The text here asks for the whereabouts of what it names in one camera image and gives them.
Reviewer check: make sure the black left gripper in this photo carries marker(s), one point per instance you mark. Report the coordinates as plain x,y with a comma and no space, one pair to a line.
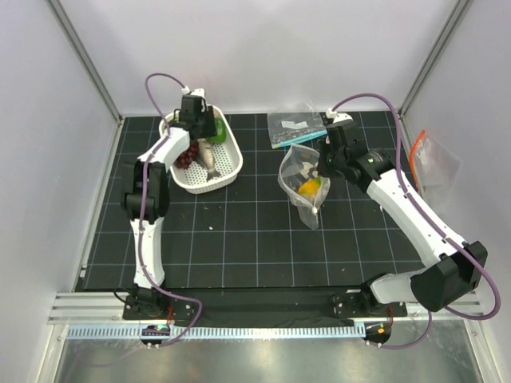
207,114

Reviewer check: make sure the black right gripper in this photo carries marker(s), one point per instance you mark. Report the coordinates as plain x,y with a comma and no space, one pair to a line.
323,170

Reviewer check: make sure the green toy bell pepper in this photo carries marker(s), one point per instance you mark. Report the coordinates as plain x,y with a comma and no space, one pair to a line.
221,132

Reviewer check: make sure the grey toy fish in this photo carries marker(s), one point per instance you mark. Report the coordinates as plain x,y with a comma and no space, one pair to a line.
205,159

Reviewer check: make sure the yellow green toy mango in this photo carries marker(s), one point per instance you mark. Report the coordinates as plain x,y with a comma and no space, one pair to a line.
310,187

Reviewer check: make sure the clear white-dotted zip bag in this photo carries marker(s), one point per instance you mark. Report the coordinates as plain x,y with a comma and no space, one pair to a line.
297,167

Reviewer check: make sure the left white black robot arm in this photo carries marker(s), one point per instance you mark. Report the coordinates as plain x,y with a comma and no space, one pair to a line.
145,196

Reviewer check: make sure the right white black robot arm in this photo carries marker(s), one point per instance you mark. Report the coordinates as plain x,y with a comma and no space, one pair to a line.
451,266

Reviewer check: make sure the clear blue-zipper bag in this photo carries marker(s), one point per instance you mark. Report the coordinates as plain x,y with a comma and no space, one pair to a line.
296,126

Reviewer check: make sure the clear orange-zipper bag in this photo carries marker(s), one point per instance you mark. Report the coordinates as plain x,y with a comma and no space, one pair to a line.
434,169

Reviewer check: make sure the green toy cabbage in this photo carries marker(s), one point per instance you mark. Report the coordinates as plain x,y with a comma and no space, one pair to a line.
169,119

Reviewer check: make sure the dark red toy grapes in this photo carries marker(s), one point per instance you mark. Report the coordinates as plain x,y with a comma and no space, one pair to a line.
185,159

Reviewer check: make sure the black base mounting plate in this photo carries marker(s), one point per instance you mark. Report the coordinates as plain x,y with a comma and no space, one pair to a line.
265,306

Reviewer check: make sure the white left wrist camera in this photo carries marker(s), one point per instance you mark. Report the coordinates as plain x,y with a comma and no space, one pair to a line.
193,98

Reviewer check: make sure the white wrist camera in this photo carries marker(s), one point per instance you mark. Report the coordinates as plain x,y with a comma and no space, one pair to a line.
332,117
193,98

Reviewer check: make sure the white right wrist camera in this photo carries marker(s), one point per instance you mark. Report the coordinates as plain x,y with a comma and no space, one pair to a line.
332,117

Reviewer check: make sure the aluminium front rail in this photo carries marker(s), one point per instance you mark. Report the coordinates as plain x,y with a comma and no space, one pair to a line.
99,315

